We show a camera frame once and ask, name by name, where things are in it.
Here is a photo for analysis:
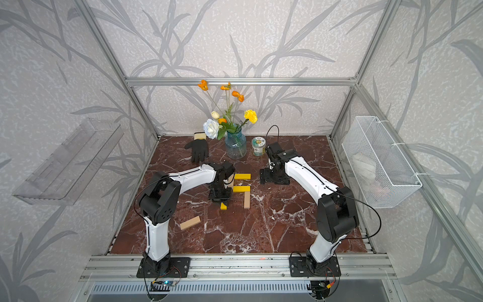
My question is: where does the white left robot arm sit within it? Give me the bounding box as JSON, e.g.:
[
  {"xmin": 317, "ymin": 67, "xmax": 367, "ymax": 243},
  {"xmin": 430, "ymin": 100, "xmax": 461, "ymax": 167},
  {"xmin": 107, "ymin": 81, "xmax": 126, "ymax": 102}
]
[{"xmin": 139, "ymin": 162, "xmax": 235, "ymax": 262}]

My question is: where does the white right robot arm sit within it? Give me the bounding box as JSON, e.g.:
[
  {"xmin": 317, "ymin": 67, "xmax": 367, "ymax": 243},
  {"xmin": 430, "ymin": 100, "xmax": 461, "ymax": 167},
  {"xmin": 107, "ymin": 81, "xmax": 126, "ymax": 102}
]
[{"xmin": 260, "ymin": 142, "xmax": 359, "ymax": 264}]

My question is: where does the blue glass vase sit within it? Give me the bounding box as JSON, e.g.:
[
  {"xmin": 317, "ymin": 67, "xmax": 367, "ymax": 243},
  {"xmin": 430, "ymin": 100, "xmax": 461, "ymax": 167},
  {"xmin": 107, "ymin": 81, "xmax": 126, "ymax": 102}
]
[{"xmin": 225, "ymin": 125, "xmax": 247, "ymax": 159}]

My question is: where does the black and yellow work glove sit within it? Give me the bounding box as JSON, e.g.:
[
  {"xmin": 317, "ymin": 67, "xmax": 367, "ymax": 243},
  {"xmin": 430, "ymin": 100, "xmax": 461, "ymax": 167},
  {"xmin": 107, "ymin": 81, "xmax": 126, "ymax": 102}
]
[{"xmin": 184, "ymin": 132, "xmax": 209, "ymax": 163}]

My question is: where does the small green-lidded can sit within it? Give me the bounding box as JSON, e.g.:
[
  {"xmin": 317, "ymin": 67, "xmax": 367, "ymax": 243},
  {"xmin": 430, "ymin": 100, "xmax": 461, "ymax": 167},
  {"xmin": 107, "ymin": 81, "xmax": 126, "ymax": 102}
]
[{"xmin": 252, "ymin": 137, "xmax": 266, "ymax": 157}]

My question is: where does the artificial flower bouquet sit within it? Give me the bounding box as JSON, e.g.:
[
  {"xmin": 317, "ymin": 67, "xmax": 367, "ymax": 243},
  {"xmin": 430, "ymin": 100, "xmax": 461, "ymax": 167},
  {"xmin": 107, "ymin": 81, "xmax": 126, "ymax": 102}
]
[{"xmin": 197, "ymin": 79, "xmax": 258, "ymax": 140}]

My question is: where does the white cloth in basket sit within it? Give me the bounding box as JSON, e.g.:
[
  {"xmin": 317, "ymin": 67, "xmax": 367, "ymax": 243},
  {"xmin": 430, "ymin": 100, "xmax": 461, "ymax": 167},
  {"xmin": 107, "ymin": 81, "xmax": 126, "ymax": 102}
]
[{"xmin": 352, "ymin": 152, "xmax": 390, "ymax": 198}]

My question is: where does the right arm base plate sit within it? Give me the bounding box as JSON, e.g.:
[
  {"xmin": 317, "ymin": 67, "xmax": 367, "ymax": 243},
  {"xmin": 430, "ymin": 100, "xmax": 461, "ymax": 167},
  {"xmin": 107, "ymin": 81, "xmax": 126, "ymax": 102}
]
[{"xmin": 289, "ymin": 255, "xmax": 342, "ymax": 278}]

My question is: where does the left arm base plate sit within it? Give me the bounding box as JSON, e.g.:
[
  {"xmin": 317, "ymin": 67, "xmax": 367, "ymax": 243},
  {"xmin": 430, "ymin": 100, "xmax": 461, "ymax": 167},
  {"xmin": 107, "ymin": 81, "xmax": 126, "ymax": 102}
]
[{"xmin": 136, "ymin": 255, "xmax": 191, "ymax": 279}]

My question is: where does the white wire mesh basket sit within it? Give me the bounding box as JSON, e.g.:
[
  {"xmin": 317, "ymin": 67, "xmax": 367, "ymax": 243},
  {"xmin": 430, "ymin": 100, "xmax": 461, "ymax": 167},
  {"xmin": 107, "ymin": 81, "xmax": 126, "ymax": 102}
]
[{"xmin": 342, "ymin": 116, "xmax": 423, "ymax": 209}]

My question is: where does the aluminium front rail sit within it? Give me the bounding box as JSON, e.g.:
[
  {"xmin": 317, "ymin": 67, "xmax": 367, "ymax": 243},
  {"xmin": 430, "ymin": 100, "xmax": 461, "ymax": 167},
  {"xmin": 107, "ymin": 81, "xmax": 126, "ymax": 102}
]
[{"xmin": 79, "ymin": 253, "xmax": 397, "ymax": 282}]

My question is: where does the clear plastic wall shelf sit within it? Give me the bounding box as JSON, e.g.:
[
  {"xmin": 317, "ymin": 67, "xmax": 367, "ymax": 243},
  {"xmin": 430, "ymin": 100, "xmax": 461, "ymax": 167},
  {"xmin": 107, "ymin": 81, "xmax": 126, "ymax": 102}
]
[{"xmin": 13, "ymin": 118, "xmax": 124, "ymax": 206}]

